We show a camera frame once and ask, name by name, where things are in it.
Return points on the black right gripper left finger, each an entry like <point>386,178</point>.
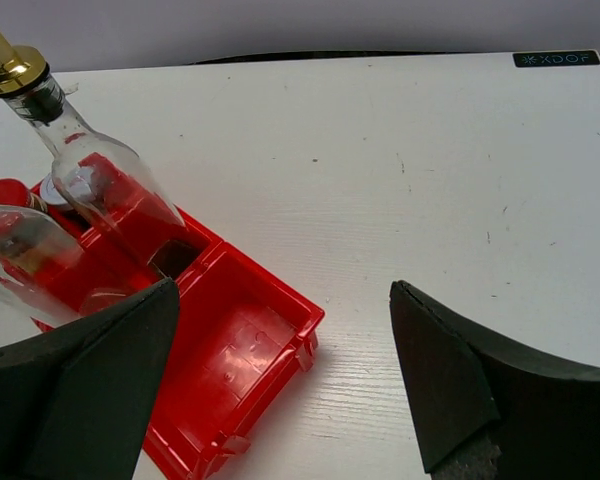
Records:
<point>75,402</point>

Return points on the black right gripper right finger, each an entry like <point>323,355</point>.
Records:
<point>485,406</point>

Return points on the gold-spout clear oil bottle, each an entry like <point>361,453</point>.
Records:
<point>47,274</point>

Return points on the white-lidded red spice jar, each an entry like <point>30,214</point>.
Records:
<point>53,198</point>

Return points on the gold-spout bottle with dark sauce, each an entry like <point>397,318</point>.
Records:
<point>103,179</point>

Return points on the red plastic organizer bin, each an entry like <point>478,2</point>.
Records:
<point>242,334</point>

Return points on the blue label sticker right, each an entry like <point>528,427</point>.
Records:
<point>547,59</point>

